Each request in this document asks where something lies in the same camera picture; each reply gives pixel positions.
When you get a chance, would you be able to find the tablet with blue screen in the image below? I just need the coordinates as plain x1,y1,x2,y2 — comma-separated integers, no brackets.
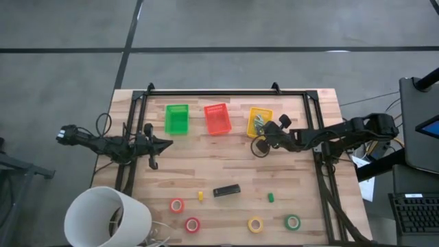
414,115,439,141

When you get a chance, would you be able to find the green tape roll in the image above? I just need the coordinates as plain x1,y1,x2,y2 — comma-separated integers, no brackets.
284,214,302,232

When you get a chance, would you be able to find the yellow tape roll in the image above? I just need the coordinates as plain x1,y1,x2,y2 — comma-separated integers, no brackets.
247,216,265,235

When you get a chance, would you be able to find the black pole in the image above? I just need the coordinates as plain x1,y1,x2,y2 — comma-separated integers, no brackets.
415,67,439,93

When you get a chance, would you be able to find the black power adapter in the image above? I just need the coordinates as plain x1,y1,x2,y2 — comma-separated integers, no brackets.
372,145,392,161

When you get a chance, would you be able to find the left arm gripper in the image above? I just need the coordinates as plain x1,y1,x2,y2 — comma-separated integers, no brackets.
132,123,174,171

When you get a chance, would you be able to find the red plastic basket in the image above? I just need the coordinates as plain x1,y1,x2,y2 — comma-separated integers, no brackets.
203,102,233,137

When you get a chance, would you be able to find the green plastic basket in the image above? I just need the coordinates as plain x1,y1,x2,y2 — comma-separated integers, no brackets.
164,104,190,136

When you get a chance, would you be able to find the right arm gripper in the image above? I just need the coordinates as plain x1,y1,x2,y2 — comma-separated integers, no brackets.
256,114,293,154

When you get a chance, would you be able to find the black keyboard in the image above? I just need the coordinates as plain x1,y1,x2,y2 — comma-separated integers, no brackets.
388,192,439,238

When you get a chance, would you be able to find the red tape roll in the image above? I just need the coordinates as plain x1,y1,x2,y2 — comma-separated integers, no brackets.
184,217,202,235
169,198,186,215

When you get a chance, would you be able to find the yellow plastic basket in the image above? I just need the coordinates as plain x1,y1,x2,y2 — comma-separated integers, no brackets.
246,106,274,139

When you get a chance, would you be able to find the white paper sheet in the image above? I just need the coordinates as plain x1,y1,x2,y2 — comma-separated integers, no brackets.
351,156,377,202

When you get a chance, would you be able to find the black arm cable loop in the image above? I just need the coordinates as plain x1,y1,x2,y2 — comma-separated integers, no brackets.
95,112,113,138

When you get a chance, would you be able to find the grey monitor cart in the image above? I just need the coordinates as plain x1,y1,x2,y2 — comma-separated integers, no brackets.
399,77,439,175

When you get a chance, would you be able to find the black metal table frame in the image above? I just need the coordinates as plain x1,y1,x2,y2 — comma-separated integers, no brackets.
115,82,375,246

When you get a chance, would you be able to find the white cylinder shade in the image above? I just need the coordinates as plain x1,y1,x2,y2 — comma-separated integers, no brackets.
63,186,153,247

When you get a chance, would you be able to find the black stapler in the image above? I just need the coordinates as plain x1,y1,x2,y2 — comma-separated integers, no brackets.
212,183,241,198

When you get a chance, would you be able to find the black metal stand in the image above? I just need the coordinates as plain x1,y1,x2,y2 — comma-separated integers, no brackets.
0,137,56,247

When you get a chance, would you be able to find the yellow cable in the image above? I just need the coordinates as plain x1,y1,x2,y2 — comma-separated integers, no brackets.
363,135,405,157

